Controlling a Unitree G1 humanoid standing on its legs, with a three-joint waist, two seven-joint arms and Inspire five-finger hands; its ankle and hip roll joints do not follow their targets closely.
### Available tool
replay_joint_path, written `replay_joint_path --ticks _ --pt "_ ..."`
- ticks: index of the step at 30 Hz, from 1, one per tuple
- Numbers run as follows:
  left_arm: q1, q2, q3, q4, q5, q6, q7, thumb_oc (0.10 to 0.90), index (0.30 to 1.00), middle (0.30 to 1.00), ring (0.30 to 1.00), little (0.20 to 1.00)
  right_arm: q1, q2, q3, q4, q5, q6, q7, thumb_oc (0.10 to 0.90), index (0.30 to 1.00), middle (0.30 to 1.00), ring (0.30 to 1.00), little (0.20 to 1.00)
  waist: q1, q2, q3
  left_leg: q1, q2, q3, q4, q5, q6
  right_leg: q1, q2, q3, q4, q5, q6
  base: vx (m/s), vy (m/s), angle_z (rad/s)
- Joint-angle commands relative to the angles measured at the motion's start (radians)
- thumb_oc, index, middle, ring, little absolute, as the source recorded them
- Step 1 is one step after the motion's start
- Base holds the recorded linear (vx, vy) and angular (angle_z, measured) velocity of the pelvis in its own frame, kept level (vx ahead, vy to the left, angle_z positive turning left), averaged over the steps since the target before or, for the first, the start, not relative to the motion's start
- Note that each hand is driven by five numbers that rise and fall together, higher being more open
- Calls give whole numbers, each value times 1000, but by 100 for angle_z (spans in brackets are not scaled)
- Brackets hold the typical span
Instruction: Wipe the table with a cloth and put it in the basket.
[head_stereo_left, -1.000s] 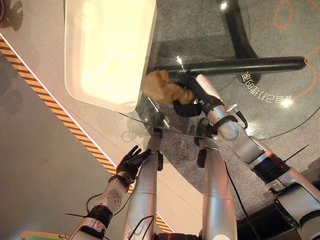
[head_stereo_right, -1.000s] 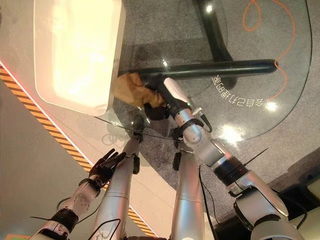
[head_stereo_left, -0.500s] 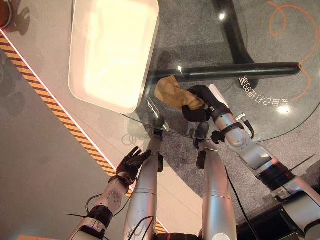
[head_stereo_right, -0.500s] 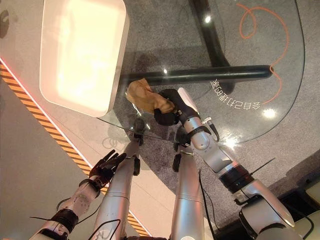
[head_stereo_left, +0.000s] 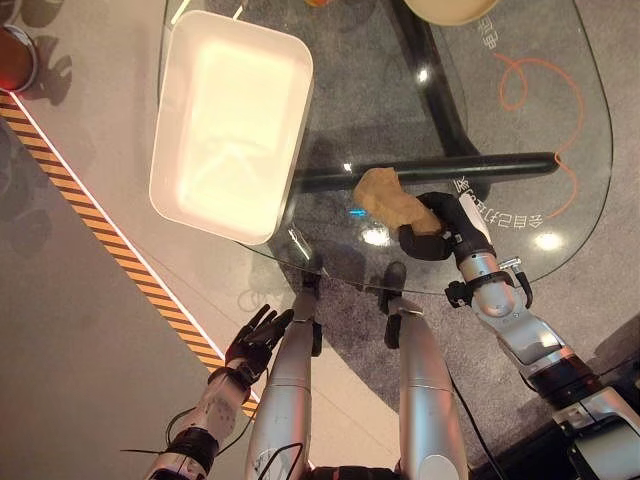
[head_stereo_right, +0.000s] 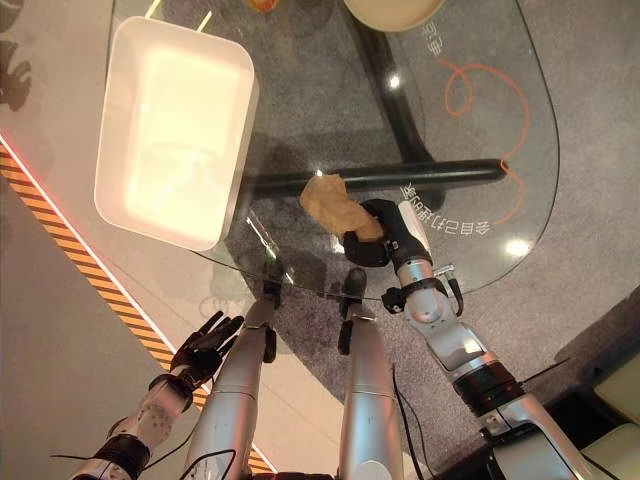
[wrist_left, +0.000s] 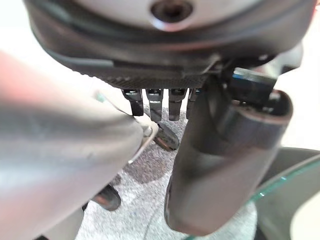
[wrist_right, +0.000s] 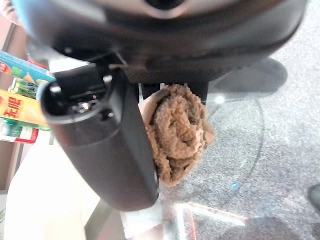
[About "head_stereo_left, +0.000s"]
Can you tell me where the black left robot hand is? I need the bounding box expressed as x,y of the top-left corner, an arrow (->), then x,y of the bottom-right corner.
224,303 -> 296,387

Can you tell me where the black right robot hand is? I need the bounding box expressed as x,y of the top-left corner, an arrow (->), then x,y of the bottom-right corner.
397,191 -> 497,263

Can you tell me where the brown cloth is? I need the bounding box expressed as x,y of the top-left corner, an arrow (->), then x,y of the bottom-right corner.
353,167 -> 442,237

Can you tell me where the white rectangular plastic basket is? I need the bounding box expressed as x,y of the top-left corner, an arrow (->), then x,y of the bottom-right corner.
148,9 -> 316,247

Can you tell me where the silver left robot leg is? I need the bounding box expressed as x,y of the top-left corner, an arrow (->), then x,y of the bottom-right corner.
243,253 -> 324,480

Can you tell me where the silver robot leg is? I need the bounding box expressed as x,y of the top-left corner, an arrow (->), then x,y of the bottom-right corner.
243,253 -> 324,480
376,259 -> 470,480

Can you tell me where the black table base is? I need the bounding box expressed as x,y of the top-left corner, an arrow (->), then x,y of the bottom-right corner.
288,0 -> 562,197

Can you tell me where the grey printed floor rug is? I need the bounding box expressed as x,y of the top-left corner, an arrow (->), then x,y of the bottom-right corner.
164,0 -> 640,466

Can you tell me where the black robot torso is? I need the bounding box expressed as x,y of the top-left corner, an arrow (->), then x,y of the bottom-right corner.
308,464 -> 401,480

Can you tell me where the silver right robot leg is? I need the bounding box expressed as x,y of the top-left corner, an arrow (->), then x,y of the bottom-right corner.
376,259 -> 470,480

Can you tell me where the orange black hazard tape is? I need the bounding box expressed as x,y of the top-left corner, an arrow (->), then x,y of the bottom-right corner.
0,89 -> 261,421

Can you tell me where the beige round bowl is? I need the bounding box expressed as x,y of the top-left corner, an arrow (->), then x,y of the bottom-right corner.
402,0 -> 501,28

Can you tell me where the dark brown round container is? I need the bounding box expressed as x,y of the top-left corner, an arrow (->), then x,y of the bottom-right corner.
0,23 -> 40,94

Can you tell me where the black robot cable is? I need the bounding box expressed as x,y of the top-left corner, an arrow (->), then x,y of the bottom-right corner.
448,373 -> 503,472

